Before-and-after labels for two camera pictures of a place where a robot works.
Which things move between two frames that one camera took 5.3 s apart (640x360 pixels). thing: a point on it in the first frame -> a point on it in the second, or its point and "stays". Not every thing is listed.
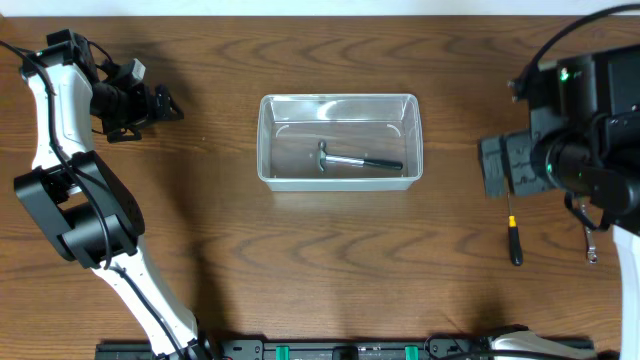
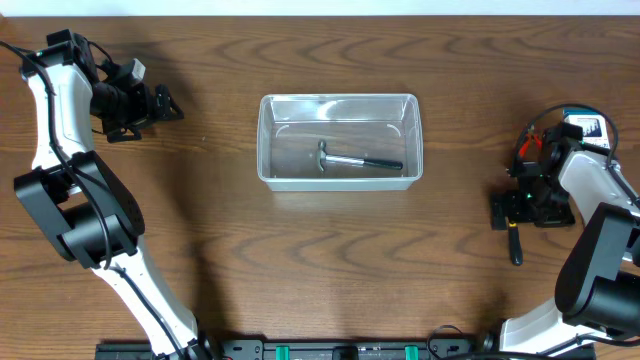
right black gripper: x=523 y=163 -> x=523 y=210
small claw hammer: x=354 y=161 stays
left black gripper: x=148 y=106 stays
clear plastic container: x=384 y=127 stays
